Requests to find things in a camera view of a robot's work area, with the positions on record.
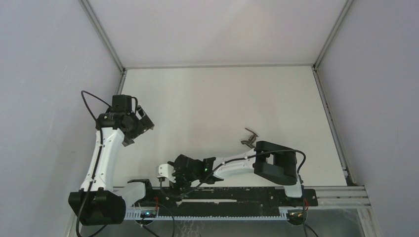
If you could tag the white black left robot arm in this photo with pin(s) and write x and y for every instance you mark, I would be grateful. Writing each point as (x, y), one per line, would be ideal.
(96, 202)

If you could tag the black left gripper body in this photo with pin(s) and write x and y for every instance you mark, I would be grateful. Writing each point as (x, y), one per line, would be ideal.
(135, 126)

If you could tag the metal water faucet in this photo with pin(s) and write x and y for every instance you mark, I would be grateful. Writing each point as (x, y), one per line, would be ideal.
(251, 140)

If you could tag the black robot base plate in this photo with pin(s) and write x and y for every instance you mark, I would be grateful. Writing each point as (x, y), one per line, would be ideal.
(229, 200)

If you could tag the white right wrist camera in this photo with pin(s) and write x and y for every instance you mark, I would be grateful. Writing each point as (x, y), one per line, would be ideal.
(165, 171)

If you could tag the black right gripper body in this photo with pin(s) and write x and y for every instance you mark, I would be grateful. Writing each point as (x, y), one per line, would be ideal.
(183, 181)

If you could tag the white slotted cable duct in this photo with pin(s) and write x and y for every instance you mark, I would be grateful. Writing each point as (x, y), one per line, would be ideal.
(131, 214)

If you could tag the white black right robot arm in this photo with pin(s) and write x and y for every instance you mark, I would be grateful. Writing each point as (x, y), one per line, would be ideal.
(275, 163)

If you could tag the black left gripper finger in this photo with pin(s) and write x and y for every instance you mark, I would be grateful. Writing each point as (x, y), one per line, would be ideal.
(128, 139)
(145, 122)

